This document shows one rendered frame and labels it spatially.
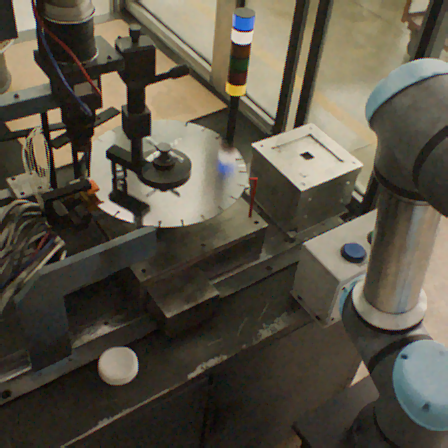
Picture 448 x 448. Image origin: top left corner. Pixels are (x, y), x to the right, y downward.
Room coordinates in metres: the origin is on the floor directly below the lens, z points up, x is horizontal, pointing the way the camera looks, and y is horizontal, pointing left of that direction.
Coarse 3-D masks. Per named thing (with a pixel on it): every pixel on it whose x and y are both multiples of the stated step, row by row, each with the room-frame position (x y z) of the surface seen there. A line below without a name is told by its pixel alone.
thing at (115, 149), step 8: (136, 144) 0.84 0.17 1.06; (112, 152) 0.87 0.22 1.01; (120, 152) 0.87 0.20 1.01; (128, 152) 0.87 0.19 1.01; (136, 152) 0.84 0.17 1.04; (112, 160) 0.87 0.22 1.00; (120, 160) 0.86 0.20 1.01; (128, 160) 0.85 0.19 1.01; (136, 160) 0.84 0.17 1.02; (144, 160) 0.86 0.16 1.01; (112, 168) 0.87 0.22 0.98; (128, 168) 0.85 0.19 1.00; (136, 168) 0.84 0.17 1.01; (144, 168) 0.84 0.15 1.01
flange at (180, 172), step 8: (144, 152) 0.95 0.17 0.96; (152, 152) 0.95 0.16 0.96; (176, 152) 0.96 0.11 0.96; (184, 160) 0.94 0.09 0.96; (152, 168) 0.90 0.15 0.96; (160, 168) 0.90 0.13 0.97; (168, 168) 0.90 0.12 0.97; (176, 168) 0.91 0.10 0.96; (184, 168) 0.91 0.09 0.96; (144, 176) 0.88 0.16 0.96; (152, 176) 0.88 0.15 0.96; (160, 176) 0.88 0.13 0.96; (168, 176) 0.88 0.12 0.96; (176, 176) 0.89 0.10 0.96; (184, 176) 0.89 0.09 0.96; (160, 184) 0.86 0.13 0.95; (168, 184) 0.87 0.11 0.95
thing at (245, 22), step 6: (234, 12) 1.19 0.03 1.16; (240, 12) 1.20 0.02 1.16; (246, 12) 1.20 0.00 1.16; (252, 12) 1.20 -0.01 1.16; (234, 18) 1.19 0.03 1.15; (240, 18) 1.18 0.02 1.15; (246, 18) 1.18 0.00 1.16; (252, 18) 1.19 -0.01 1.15; (234, 24) 1.19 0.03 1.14; (240, 24) 1.18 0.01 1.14; (246, 24) 1.18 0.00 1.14; (252, 24) 1.19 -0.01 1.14; (246, 30) 1.18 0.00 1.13
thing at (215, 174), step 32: (160, 128) 1.05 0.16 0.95; (192, 128) 1.06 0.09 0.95; (96, 160) 0.92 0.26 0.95; (192, 160) 0.95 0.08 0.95; (224, 160) 0.97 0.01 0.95; (96, 192) 0.83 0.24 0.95; (128, 192) 0.84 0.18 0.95; (160, 192) 0.85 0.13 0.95; (192, 192) 0.86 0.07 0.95; (224, 192) 0.87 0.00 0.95; (192, 224) 0.77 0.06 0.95
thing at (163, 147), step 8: (152, 144) 0.93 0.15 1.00; (160, 144) 0.92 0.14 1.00; (168, 144) 0.93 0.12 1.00; (176, 144) 0.94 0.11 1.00; (160, 152) 0.91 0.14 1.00; (168, 152) 0.91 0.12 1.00; (152, 160) 0.89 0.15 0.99; (160, 160) 0.91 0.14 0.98; (168, 160) 0.91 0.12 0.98; (176, 160) 0.89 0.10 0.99
